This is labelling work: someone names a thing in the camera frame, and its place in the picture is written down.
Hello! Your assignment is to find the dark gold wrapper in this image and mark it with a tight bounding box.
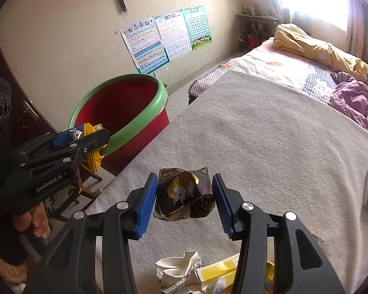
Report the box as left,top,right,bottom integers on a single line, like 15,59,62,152
153,167,215,222

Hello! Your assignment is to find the yellow juice carton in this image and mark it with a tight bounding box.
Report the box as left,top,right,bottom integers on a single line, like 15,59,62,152
193,251,275,294

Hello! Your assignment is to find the white floral paper cup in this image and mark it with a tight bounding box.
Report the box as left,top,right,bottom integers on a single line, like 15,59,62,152
155,251,202,294

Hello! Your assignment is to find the person left hand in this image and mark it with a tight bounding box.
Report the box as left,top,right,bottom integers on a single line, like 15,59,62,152
12,202,51,239

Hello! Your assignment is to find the small yellow snack packet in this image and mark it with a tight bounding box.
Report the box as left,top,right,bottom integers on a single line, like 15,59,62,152
83,123,107,173

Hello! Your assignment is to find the wooden chair floral cushion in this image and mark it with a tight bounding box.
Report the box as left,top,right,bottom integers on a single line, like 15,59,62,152
44,164,103,222

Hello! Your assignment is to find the red bin with green rim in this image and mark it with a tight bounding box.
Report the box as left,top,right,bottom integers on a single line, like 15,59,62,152
68,74,169,176

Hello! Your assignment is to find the bed with patterned sheet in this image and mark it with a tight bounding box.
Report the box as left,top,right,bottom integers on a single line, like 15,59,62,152
188,38,336,103

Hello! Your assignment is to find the purple quilt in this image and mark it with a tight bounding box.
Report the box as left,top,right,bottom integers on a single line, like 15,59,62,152
328,72,368,131

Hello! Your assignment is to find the red bucket under table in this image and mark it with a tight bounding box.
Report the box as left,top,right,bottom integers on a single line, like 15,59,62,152
248,34,258,49

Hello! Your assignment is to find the yellow quilt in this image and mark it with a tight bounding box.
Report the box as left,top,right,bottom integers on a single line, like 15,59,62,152
273,23,368,82

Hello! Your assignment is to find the dark side table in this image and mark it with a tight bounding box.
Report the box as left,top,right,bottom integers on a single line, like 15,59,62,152
235,14,280,51

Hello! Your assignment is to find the right pink curtain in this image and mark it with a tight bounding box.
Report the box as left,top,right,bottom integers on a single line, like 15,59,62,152
347,0,368,63

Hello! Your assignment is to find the left alphabet wall poster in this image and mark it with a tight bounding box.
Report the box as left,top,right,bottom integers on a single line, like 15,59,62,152
120,17,169,74

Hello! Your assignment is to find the middle white wall poster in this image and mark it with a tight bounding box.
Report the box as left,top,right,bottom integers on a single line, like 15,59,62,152
155,11,192,61

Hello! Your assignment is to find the right number wall poster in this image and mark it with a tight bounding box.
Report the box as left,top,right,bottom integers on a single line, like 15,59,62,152
181,6,212,50

